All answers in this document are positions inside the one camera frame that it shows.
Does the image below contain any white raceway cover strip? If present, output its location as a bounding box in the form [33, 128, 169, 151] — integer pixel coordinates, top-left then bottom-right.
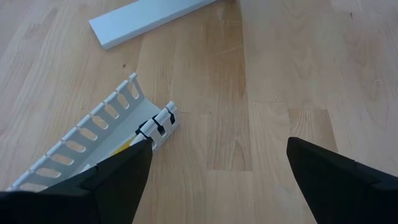
[88, 0, 218, 50]

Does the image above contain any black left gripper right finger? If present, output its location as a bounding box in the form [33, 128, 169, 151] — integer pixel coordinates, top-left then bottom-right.
[285, 136, 398, 224]

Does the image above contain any white slotted cable raceway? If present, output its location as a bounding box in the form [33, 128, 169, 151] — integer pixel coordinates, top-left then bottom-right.
[5, 72, 181, 192]

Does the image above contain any coloured wire bundle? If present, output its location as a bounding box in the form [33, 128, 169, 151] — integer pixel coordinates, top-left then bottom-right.
[112, 142, 137, 156]

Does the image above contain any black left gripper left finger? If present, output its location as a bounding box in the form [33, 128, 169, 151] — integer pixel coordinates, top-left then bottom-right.
[0, 138, 154, 224]

